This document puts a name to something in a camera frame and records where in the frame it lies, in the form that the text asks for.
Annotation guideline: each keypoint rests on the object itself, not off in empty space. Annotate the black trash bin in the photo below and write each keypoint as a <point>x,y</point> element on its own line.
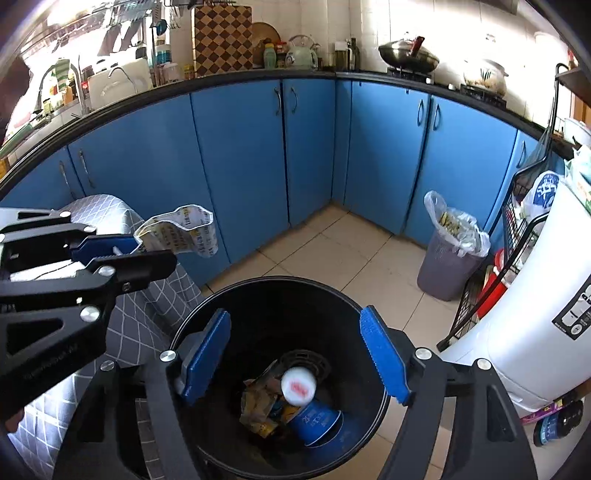
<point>277,314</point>

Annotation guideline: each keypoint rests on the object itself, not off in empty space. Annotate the white appliance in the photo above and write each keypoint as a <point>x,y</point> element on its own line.
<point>531,323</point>

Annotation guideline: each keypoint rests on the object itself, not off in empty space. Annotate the white and blue carton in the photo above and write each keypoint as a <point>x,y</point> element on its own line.
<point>316,417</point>

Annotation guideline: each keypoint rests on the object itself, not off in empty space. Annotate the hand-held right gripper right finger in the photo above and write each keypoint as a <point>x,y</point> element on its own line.
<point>385,355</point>

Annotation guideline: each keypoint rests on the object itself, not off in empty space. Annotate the white lidded pot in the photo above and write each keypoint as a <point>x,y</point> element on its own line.
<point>485,76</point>

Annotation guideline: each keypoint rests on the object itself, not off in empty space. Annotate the dark glass bottle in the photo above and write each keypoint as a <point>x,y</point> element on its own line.
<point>353,53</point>

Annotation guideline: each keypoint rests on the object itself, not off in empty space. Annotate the white dish rack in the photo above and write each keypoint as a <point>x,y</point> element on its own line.
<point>117,85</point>

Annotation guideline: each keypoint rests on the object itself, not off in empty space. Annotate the metal faucet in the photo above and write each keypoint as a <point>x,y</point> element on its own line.
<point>76,87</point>

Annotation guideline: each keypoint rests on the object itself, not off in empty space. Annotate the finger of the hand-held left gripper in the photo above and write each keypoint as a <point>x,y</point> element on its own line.
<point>106,244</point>
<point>138,270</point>

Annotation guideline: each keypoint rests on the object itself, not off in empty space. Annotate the red plastic container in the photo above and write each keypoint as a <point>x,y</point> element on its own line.
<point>494,284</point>

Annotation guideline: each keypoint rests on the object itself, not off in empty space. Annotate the green striped cloth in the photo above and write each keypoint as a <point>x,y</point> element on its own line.
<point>60,71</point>

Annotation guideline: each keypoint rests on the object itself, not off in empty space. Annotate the cream printed wrapper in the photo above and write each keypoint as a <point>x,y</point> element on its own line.
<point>184,230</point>

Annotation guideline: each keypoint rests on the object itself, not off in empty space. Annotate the round wooden board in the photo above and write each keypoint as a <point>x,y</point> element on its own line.
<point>265,32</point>

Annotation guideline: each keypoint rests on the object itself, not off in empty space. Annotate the grey bin with plastic bag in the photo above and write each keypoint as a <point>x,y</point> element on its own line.
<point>445,272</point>

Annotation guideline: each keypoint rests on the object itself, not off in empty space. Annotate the red and cream snack wrapper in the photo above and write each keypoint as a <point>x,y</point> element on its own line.
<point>258,406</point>

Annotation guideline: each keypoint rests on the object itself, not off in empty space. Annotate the white bag with blue print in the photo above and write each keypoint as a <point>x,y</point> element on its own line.
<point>545,191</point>

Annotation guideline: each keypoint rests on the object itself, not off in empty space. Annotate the gas stove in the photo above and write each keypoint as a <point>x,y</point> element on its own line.
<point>406,74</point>

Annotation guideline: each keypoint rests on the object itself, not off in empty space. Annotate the checkered cutting board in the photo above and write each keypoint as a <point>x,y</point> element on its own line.
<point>221,39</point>

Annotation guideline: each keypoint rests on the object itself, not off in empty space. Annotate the pale green kettle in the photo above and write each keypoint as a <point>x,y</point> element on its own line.
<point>301,55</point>

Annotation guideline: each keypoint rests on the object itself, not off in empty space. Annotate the grey checked tablecloth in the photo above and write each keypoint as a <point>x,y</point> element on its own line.
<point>171,295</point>

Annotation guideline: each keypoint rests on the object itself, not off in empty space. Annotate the green jar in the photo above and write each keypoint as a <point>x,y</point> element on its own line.
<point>269,57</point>

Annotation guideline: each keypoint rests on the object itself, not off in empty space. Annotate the blue round package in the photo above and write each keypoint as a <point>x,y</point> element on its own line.
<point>556,422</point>

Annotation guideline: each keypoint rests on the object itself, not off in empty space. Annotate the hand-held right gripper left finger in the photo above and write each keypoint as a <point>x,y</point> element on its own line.
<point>205,355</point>

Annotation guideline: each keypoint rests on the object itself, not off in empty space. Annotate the blue kitchen cabinets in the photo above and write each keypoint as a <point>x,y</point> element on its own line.
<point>258,152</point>

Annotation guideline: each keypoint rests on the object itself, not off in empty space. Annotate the white container with red label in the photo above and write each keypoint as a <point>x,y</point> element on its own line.
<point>299,386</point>

